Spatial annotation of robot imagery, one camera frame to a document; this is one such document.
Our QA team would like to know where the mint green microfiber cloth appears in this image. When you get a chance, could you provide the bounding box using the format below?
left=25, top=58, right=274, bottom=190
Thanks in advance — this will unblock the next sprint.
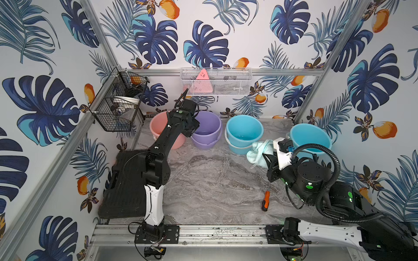
left=246, top=140, right=274, bottom=169

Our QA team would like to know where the purple plastic bucket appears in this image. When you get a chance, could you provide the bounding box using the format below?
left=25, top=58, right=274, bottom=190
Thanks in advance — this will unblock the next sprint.
left=191, top=111, right=222, bottom=150

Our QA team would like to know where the pink plastic bucket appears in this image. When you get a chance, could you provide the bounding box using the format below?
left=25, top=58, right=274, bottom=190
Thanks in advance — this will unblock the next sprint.
left=149, top=111, right=187, bottom=151

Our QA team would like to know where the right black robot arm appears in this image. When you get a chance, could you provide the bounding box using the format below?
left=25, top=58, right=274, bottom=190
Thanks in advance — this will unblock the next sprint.
left=263, top=149, right=418, bottom=261

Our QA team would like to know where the black ribbed case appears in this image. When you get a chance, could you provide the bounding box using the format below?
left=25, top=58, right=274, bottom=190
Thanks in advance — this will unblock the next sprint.
left=97, top=148, right=168, bottom=220

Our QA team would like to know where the orange handled screwdriver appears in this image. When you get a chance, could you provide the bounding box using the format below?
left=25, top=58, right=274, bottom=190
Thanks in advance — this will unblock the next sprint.
left=261, top=184, right=271, bottom=212

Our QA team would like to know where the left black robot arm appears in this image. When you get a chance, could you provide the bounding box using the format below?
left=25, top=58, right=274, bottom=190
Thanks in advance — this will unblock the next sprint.
left=137, top=99, right=199, bottom=243

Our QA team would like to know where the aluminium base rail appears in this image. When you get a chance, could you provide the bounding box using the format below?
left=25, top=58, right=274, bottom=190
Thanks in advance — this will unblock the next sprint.
left=90, top=221, right=361, bottom=249

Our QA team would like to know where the pink triangular sponge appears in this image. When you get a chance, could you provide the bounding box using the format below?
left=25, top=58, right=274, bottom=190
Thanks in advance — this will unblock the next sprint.
left=189, top=69, right=213, bottom=95

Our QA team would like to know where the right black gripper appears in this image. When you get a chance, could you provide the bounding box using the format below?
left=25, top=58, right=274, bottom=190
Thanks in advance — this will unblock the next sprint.
left=263, top=149, right=315, bottom=208

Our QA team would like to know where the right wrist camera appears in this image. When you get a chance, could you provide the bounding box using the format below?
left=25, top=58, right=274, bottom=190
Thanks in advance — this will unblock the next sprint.
left=273, top=138, right=293, bottom=171

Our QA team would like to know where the teal bucket with white handle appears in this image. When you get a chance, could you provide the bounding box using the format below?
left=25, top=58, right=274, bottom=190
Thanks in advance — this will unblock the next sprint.
left=224, top=115, right=264, bottom=155

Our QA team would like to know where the black wire basket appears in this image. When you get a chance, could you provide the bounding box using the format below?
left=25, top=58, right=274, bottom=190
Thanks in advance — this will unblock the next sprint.
left=88, top=67, right=150, bottom=133

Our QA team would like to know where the teal bucket on wall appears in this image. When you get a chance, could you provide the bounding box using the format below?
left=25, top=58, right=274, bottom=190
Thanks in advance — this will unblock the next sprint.
left=288, top=124, right=332, bottom=149

